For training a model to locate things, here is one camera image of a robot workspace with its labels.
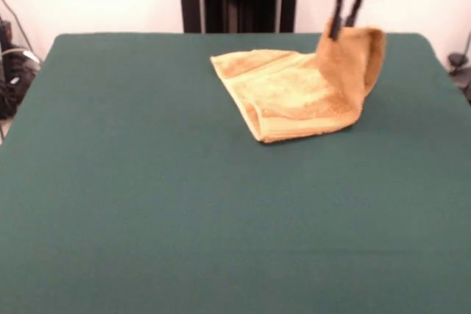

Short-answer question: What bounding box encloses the orange terry towel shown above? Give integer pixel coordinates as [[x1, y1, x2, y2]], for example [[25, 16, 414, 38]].
[[210, 26, 388, 144]]

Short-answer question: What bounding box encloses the dark green table cloth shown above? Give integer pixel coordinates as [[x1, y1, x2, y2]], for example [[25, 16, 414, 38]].
[[0, 32, 471, 314]]

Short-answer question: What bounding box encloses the black cable bundle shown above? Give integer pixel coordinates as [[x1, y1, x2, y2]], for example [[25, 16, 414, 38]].
[[0, 46, 42, 121]]

